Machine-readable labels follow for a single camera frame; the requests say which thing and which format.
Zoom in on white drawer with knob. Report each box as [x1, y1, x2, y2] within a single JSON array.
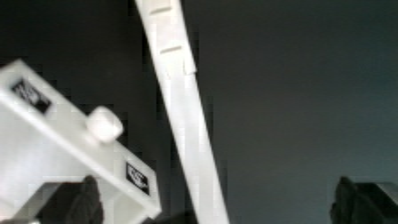
[[0, 61, 163, 224]]

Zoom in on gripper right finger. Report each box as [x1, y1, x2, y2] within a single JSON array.
[[330, 177, 398, 224]]

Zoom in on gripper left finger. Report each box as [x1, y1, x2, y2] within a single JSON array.
[[0, 176, 106, 224]]

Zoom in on white front rail bar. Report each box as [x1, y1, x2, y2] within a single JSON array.
[[134, 0, 232, 224]]

